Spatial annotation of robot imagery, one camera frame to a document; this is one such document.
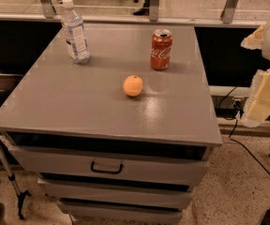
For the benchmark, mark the top grey drawer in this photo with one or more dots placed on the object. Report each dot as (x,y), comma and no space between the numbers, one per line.
(77,163)

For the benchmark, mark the grey drawer cabinet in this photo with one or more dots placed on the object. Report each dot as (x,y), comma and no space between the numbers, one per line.
(59,104)

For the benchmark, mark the red cola can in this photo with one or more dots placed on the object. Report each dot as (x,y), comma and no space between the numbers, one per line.
(162,41)

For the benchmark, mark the bottom grey drawer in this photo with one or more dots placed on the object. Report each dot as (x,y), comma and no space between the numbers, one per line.
(89,209)

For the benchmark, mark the wall power outlet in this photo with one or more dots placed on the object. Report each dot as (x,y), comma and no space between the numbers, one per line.
(237,104)

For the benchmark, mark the metal railing post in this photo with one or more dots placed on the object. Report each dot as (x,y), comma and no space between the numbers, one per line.
(48,8)
(153,10)
(227,13)

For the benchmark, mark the metal tripod leg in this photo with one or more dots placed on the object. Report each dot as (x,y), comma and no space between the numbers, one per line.
(21,195)

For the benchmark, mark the black drawer handle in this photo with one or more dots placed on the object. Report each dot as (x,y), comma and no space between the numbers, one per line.
(97,168)

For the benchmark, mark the middle grey drawer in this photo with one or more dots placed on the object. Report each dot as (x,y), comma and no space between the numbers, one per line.
(115,194)

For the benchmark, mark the right metal railing post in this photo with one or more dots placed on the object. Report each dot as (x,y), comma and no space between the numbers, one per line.
(227,13)

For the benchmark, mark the clear blue plastic water bottle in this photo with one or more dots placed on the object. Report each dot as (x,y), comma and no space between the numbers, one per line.
(74,32)

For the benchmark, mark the grey drawer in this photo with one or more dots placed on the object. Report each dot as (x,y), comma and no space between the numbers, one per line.
(77,163)
(115,194)
(89,209)

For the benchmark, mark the left metal railing post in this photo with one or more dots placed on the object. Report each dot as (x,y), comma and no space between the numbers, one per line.
(48,8)

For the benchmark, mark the person's black shoe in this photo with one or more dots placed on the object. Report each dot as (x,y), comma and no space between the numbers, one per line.
(142,12)

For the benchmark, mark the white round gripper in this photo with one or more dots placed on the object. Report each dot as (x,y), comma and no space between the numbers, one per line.
(258,102)

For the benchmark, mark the orange fruit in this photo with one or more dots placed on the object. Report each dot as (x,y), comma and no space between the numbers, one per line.
(133,86)

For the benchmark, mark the middle metal railing post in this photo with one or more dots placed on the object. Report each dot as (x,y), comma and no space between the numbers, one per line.
(153,10)

